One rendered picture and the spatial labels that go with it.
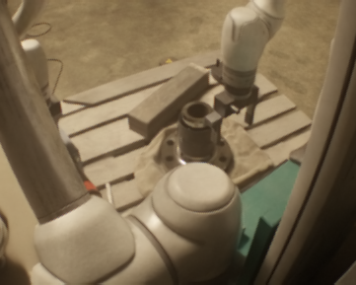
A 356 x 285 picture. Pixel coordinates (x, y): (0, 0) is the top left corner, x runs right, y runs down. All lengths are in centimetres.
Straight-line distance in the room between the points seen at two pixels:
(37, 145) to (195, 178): 25
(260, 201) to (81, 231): 51
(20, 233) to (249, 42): 113
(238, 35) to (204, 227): 50
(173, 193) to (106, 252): 14
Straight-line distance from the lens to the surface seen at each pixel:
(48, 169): 59
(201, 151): 142
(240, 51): 96
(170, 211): 60
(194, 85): 178
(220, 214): 61
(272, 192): 98
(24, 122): 60
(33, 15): 94
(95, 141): 166
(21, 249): 157
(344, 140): 46
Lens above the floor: 129
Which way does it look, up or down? 45 degrees down
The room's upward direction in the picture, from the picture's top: 1 degrees counter-clockwise
